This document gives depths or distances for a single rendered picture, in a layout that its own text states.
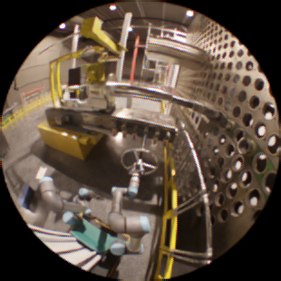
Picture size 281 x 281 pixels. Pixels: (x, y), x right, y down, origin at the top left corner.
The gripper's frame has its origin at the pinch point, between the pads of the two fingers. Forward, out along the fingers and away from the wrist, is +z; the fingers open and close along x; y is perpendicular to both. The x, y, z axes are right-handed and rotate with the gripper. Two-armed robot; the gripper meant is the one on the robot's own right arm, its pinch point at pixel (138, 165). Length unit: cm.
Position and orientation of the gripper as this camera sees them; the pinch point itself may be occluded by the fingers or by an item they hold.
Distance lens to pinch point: 99.1
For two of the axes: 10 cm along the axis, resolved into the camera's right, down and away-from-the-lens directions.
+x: -9.7, 0.8, 2.5
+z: 1.6, -5.8, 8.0
